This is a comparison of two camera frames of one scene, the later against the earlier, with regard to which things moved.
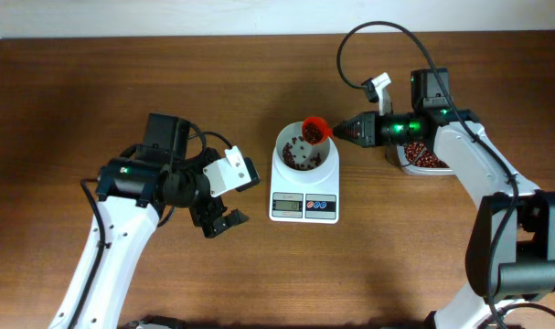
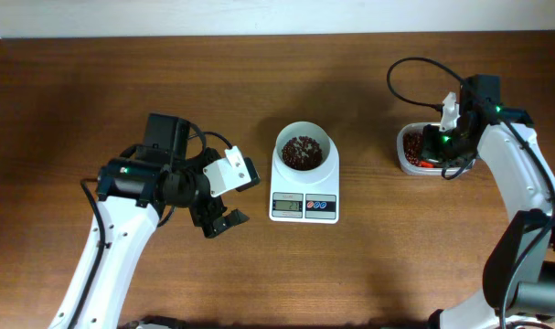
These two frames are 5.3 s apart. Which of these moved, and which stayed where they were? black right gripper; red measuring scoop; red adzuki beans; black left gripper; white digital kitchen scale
Moved: red measuring scoop; black right gripper
Stayed: red adzuki beans; black left gripper; white digital kitchen scale
